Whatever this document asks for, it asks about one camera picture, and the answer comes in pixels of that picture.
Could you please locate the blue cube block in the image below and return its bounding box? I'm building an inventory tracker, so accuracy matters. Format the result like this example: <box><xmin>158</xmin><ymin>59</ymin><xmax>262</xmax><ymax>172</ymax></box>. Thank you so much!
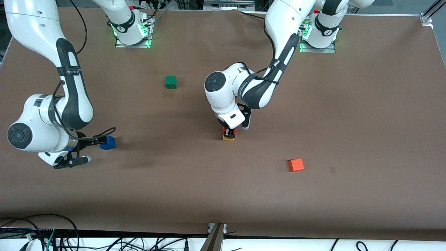
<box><xmin>100</xmin><ymin>136</ymin><xmax>116</xmax><ymax>151</ymax></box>

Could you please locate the brown paper table cover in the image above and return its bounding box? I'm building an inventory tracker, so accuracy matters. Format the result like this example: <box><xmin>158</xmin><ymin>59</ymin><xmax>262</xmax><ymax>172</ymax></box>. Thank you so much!
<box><xmin>0</xmin><ymin>7</ymin><xmax>446</xmax><ymax>241</ymax></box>

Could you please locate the orange cube block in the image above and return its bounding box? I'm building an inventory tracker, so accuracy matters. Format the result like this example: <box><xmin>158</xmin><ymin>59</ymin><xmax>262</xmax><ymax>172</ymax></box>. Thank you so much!
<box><xmin>288</xmin><ymin>158</ymin><xmax>305</xmax><ymax>173</ymax></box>

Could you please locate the metal rack unit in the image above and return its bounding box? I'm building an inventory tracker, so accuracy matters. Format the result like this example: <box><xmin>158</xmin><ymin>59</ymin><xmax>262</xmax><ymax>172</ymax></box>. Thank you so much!
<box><xmin>203</xmin><ymin>0</ymin><xmax>255</xmax><ymax>11</ymax></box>

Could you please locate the black looped cable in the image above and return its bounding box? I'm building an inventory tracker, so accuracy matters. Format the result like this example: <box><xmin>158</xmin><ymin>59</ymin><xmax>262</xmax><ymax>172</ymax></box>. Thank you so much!
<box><xmin>0</xmin><ymin>213</ymin><xmax>80</xmax><ymax>251</ymax></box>

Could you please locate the teal cable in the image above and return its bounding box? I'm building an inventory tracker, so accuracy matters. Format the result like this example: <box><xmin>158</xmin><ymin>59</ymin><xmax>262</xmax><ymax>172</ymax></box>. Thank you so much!
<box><xmin>45</xmin><ymin>229</ymin><xmax>57</xmax><ymax>251</ymax></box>

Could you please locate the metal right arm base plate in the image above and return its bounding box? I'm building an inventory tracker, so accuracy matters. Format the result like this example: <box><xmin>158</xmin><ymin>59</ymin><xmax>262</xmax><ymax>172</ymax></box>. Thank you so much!
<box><xmin>115</xmin><ymin>16</ymin><xmax>154</xmax><ymax>48</ymax></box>

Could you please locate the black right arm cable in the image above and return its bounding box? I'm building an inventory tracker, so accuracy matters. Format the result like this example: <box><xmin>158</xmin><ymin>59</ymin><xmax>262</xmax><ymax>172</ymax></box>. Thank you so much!
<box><xmin>52</xmin><ymin>0</ymin><xmax>116</xmax><ymax>140</ymax></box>

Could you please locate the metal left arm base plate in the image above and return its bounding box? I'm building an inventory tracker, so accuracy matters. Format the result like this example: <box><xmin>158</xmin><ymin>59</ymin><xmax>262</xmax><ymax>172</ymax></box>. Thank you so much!
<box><xmin>299</xmin><ymin>21</ymin><xmax>337</xmax><ymax>53</ymax></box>

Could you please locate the grey metal post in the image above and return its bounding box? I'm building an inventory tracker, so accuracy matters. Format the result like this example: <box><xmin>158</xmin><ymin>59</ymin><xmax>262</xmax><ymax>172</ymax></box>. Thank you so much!
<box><xmin>200</xmin><ymin>223</ymin><xmax>228</xmax><ymax>251</ymax></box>

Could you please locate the aluminium frame corner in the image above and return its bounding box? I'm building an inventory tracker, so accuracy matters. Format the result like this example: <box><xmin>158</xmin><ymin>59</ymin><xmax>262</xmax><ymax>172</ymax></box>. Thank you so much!
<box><xmin>420</xmin><ymin>0</ymin><xmax>446</xmax><ymax>25</ymax></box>

